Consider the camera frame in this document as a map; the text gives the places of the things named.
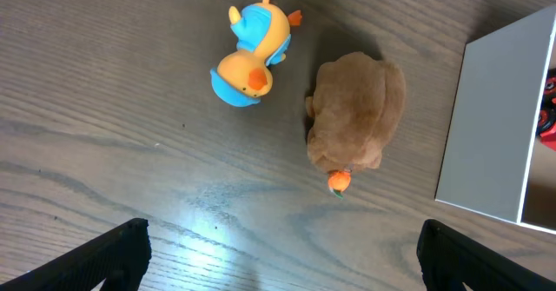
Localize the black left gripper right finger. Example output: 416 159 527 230
416 219 555 291

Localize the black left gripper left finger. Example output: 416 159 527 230
1 218 152 291

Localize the red toy car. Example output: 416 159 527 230
536 69 555 150

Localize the white cardboard box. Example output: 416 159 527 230
435 6 555 234

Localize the brown plush toy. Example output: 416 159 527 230
306 52 406 198

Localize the yellow blue duck toy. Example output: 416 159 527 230
210 0 302 108

